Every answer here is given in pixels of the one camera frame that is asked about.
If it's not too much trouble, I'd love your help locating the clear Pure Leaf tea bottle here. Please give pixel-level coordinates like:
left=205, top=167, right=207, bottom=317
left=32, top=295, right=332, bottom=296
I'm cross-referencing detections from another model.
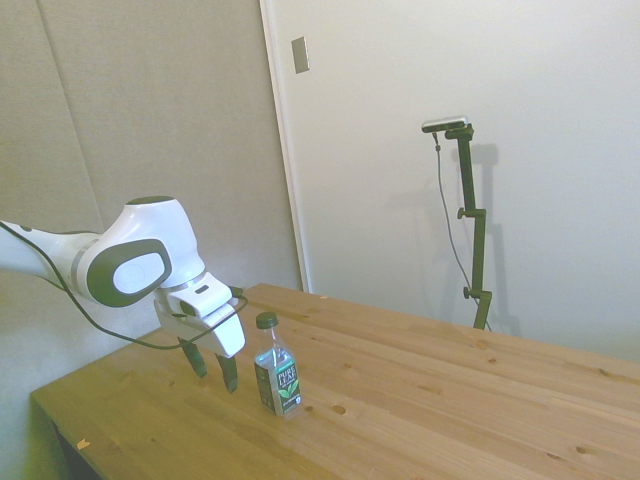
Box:
left=253, top=311, right=303, bottom=421

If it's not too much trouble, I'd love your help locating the white door frame trim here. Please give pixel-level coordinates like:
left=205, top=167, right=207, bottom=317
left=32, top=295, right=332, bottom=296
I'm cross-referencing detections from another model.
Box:
left=258, top=0, right=313, bottom=293

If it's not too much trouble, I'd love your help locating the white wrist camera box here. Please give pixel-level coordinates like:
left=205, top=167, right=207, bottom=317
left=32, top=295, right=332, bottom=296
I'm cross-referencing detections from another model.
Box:
left=166, top=273, right=240, bottom=319

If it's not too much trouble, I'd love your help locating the grey wall switch plate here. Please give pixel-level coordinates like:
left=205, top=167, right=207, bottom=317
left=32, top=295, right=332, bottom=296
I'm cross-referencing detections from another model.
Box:
left=291, top=36, right=311, bottom=75

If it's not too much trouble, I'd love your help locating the silver exterior camera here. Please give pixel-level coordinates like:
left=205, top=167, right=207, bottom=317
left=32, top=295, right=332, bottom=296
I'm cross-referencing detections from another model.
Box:
left=421, top=115, right=470, bottom=134

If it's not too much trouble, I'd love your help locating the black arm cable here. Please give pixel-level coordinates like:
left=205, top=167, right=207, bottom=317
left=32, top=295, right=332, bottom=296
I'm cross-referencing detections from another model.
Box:
left=0, top=220, right=250, bottom=350

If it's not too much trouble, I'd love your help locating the dark green camera stand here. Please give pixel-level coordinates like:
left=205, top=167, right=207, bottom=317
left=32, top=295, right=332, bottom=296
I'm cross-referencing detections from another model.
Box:
left=444, top=123, right=493, bottom=330

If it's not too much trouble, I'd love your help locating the grey camera cable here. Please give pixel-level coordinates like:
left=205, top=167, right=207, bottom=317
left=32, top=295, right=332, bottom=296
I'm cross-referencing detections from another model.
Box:
left=432, top=131, right=475, bottom=287

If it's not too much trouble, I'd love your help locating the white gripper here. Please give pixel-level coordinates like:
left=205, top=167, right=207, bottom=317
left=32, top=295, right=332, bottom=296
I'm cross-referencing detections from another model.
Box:
left=152, top=295, right=247, bottom=395

